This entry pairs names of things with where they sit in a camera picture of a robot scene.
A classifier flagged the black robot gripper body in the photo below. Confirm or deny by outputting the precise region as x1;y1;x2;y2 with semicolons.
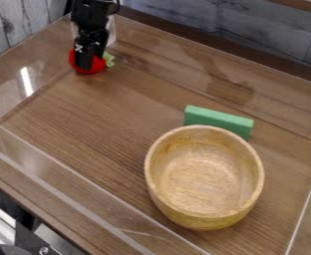
70;0;121;37

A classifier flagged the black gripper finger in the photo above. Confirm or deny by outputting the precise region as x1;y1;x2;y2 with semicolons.
95;29;110;58
75;33;95;71

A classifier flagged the red plush strawberry fruit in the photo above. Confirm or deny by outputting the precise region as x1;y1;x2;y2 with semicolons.
70;50;115;75

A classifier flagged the green foam block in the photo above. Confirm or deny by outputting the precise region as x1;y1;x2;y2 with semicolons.
185;106;254;140

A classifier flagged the wooden oval bowl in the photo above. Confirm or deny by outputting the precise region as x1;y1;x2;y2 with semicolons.
145;126;265;231

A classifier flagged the clear acrylic tray enclosure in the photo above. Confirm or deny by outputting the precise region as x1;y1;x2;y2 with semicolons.
0;18;311;255

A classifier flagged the black equipment with cable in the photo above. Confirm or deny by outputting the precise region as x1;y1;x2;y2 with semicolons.
0;220;63;255

